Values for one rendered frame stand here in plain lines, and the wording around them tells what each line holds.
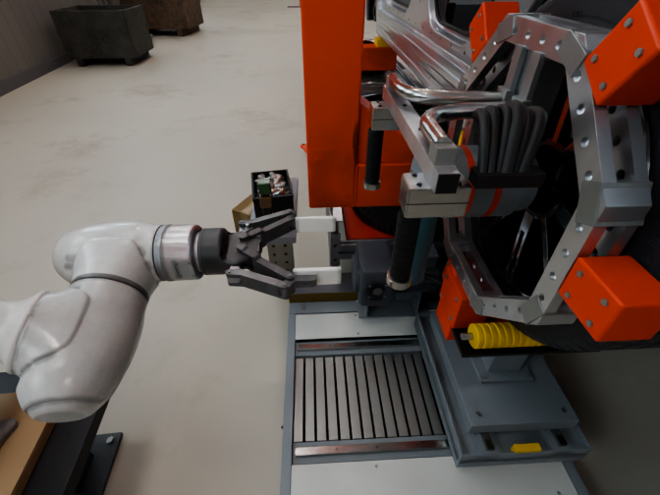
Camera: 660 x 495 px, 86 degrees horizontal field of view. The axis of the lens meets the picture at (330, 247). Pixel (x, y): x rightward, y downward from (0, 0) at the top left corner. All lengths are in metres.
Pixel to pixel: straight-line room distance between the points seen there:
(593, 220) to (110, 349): 0.62
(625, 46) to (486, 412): 0.90
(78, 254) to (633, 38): 0.73
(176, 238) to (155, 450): 0.93
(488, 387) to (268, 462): 0.70
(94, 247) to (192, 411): 0.91
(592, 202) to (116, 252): 0.63
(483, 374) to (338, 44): 1.01
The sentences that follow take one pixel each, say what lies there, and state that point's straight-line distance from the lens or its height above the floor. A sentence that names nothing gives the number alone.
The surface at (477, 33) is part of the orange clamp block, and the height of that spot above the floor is 1.07.
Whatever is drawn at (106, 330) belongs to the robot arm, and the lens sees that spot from 0.53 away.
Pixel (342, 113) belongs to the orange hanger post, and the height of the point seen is 0.84.
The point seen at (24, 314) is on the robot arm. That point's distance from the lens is 0.54.
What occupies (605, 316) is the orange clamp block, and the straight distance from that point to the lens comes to 0.55.
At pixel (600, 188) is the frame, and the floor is 0.98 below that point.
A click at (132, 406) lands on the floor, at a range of 1.50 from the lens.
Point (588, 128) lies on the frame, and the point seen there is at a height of 1.03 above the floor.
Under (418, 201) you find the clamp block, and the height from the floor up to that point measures 0.93.
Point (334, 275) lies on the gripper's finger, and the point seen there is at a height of 0.84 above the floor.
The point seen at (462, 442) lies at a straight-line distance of 1.19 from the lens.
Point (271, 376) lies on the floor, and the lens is 1.41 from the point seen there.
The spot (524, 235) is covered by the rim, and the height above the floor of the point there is 0.73.
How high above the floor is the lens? 1.19
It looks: 39 degrees down
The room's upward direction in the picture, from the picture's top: straight up
